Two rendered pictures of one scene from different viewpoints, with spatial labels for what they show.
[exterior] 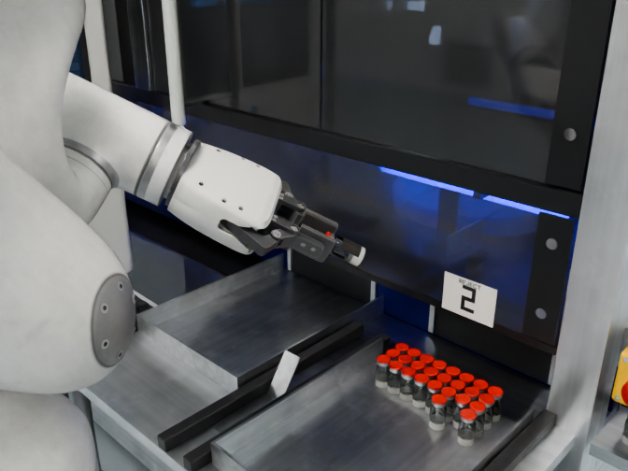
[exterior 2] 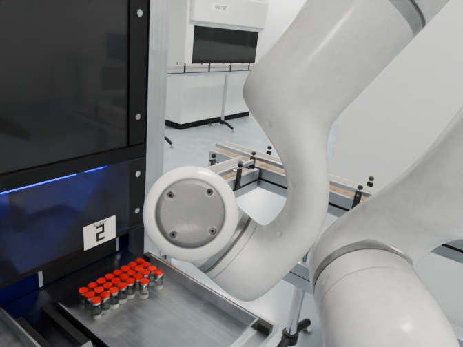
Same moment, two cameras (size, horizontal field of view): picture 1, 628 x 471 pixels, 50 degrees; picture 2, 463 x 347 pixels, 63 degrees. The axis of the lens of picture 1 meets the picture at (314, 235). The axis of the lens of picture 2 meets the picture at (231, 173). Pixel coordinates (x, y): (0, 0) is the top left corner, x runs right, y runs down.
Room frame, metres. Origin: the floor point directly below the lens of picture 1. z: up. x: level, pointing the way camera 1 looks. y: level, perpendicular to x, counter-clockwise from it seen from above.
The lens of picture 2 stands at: (0.68, 0.57, 1.50)
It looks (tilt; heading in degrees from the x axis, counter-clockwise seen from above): 21 degrees down; 261
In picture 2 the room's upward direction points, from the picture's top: 6 degrees clockwise
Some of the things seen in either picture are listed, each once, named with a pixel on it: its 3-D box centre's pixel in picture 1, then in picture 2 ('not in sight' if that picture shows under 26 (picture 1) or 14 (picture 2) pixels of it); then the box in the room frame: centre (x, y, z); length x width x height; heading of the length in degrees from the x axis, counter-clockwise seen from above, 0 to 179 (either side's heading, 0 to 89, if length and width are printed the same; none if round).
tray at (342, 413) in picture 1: (377, 436); (159, 317); (0.69, -0.08, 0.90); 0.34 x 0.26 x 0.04; 136
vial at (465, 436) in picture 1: (466, 427); (158, 279); (0.70, -0.20, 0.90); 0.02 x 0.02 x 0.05
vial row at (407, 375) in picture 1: (427, 393); (126, 290); (0.77, -0.16, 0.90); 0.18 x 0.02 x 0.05; 46
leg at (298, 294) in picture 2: not in sight; (302, 277); (0.07, -0.81, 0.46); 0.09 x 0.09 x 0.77; 46
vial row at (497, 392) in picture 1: (445, 380); (114, 281); (0.81, -0.19, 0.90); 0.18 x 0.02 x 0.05; 46
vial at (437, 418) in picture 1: (437, 412); (144, 288); (0.73, -0.17, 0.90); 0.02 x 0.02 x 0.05
